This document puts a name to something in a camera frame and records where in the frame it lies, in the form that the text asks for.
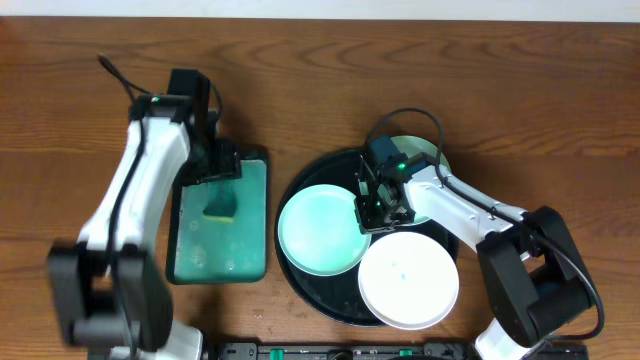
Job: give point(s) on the white plate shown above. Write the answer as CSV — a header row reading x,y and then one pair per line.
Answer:
x,y
408,281

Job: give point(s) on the green yellow sponge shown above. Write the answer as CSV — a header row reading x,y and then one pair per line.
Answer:
x,y
221,207

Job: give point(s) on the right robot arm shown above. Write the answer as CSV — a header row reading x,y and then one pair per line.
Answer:
x,y
537,283

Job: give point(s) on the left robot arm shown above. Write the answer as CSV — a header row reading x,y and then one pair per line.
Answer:
x,y
109,295

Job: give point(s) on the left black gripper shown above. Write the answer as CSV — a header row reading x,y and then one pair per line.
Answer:
x,y
214,170

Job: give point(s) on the black round tray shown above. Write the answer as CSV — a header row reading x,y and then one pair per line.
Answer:
x,y
336,297

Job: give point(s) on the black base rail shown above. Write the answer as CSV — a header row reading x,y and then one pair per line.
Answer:
x,y
252,351

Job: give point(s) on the mint plate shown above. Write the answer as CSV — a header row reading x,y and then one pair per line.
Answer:
x,y
411,146
318,231

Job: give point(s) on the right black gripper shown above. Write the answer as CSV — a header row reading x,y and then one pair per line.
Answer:
x,y
376,215

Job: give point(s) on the dark green rectangular water tray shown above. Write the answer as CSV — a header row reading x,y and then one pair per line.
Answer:
x,y
203,251

